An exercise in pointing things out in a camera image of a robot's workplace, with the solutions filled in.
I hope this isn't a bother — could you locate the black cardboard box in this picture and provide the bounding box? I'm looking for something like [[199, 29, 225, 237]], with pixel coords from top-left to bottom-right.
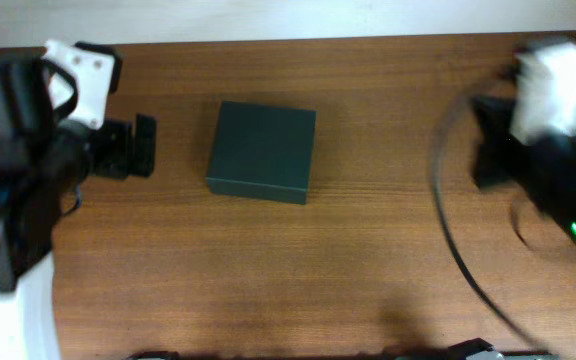
[[205, 101, 317, 205]]

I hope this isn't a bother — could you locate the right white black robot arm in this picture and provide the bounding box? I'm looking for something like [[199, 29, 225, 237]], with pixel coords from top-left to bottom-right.
[[469, 94, 576, 245]]

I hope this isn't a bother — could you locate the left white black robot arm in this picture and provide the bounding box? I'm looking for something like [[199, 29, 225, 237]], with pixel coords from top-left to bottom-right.
[[0, 40, 157, 359]]

